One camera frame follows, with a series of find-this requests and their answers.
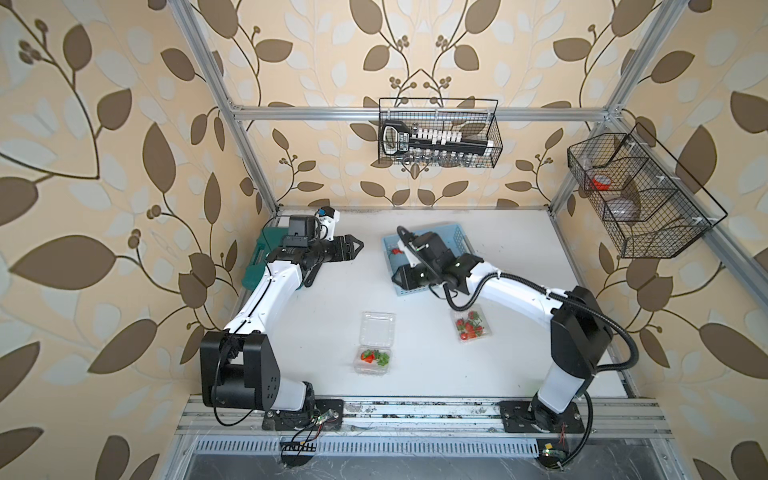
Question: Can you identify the clear clamshell container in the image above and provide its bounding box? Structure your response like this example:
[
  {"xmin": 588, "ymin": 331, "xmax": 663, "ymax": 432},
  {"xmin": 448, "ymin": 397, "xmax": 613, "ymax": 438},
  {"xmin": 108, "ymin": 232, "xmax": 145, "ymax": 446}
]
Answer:
[
  {"xmin": 353, "ymin": 311, "xmax": 396, "ymax": 375},
  {"xmin": 451, "ymin": 303, "xmax": 493, "ymax": 344}
]

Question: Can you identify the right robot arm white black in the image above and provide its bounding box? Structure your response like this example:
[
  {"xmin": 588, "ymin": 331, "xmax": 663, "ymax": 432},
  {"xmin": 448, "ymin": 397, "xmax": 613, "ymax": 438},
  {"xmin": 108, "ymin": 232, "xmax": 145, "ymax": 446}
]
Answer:
[{"xmin": 392, "ymin": 226, "xmax": 612, "ymax": 432}]

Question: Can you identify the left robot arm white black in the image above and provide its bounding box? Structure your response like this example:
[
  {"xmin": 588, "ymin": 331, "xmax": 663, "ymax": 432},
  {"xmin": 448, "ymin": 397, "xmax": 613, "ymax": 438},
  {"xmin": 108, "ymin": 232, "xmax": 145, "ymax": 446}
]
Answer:
[{"xmin": 199, "ymin": 234, "xmax": 364, "ymax": 431}]

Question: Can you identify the light blue perforated plastic basket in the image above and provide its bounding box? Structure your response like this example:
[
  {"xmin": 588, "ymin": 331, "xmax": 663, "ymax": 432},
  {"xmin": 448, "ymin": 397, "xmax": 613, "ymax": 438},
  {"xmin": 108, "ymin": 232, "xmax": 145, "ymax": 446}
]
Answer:
[{"xmin": 382, "ymin": 223, "xmax": 475, "ymax": 296}]

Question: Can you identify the green tool case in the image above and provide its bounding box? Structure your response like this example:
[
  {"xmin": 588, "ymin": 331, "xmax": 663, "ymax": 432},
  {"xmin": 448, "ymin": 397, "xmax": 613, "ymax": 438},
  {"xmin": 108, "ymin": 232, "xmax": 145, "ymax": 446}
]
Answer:
[{"xmin": 242, "ymin": 227, "xmax": 288, "ymax": 291}]

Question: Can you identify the black white tool set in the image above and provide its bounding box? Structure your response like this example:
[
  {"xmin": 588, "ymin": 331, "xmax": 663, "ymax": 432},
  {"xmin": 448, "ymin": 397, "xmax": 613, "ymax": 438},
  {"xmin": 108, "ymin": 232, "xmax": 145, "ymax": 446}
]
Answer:
[{"xmin": 378, "ymin": 121, "xmax": 503, "ymax": 158}]

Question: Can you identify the red tape roll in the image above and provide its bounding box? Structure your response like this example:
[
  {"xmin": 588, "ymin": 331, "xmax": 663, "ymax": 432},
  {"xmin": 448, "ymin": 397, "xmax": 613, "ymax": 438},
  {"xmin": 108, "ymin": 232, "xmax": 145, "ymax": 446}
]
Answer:
[{"xmin": 590, "ymin": 174, "xmax": 613, "ymax": 191}]

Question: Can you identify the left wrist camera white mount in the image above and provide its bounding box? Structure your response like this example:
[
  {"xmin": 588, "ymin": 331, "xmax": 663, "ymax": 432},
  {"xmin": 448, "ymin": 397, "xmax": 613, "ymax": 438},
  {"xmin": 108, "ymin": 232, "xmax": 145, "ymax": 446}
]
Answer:
[{"xmin": 283, "ymin": 206, "xmax": 340, "ymax": 247}]

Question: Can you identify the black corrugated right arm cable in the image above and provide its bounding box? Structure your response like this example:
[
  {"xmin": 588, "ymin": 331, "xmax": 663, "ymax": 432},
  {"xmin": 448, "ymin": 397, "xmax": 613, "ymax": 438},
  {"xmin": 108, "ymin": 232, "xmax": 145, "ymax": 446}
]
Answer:
[{"xmin": 395, "ymin": 225, "xmax": 640, "ymax": 468}]

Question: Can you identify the black wire basket back wall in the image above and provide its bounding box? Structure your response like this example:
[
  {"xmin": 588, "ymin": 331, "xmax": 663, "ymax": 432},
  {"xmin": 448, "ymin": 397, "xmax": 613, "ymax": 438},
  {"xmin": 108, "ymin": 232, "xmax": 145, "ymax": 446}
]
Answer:
[{"xmin": 378, "ymin": 96, "xmax": 503, "ymax": 169}]

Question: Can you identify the black wire basket wall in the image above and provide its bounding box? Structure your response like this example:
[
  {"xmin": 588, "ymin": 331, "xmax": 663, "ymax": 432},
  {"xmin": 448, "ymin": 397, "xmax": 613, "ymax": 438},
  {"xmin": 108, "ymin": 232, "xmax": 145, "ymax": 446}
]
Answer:
[
  {"xmin": 378, "ymin": 96, "xmax": 503, "ymax": 169},
  {"xmin": 567, "ymin": 123, "xmax": 727, "ymax": 259}
]

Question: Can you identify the black wire basket right wall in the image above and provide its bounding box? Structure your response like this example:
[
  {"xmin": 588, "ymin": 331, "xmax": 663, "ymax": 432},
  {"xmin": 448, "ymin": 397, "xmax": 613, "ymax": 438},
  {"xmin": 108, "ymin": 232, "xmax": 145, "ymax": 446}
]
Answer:
[{"xmin": 567, "ymin": 123, "xmax": 727, "ymax": 259}]

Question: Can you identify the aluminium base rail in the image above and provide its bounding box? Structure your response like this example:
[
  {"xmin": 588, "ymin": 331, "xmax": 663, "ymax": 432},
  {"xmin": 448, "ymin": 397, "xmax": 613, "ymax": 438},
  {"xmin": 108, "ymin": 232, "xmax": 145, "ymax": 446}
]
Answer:
[{"xmin": 176, "ymin": 396, "xmax": 673, "ymax": 458}]

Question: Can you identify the aluminium frame post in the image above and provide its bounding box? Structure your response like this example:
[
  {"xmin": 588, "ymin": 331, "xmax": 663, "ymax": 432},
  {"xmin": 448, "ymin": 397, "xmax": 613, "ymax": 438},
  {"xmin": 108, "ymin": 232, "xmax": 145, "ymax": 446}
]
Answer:
[{"xmin": 169, "ymin": 0, "xmax": 280, "ymax": 215}]

